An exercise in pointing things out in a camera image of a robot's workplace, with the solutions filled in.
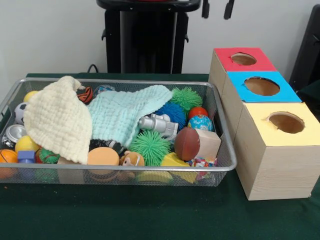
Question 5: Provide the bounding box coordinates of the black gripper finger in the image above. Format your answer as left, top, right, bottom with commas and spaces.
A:
201, 0, 210, 20
223, 0, 236, 21

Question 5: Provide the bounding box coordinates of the green spiky ball with eyes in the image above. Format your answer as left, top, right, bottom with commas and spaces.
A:
170, 87, 203, 112

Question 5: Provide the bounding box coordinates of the clear mesh bin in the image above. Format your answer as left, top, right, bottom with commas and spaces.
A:
0, 76, 238, 187

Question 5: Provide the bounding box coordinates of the wooden box with three holes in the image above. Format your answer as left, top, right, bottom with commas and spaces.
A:
208, 47, 320, 201

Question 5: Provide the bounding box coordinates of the blue spiky ball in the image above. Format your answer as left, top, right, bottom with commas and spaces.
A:
154, 102, 187, 130

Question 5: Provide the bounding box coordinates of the blue globe ball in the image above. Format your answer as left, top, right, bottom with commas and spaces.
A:
188, 114, 215, 132

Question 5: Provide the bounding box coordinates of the dark green side table cloth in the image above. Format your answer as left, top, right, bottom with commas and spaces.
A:
298, 80, 320, 121

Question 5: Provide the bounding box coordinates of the mint green muslin cloth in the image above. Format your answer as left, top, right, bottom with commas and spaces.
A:
87, 84, 173, 149

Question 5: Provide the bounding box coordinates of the plain wooden block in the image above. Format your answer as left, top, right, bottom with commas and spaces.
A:
195, 128, 222, 161

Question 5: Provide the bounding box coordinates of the brown toy football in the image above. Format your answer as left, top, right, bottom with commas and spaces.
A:
174, 126, 201, 162

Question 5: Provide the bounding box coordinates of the plain green spiky ball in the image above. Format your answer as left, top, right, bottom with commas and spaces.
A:
129, 130, 171, 167

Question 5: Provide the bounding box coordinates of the cream muslin cloth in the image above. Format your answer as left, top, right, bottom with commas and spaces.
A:
23, 75, 94, 165

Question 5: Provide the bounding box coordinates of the dark green tablecloth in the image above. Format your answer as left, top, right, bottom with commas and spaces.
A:
0, 73, 320, 240

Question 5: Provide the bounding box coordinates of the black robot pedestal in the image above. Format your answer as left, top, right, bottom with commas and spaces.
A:
96, 0, 203, 75

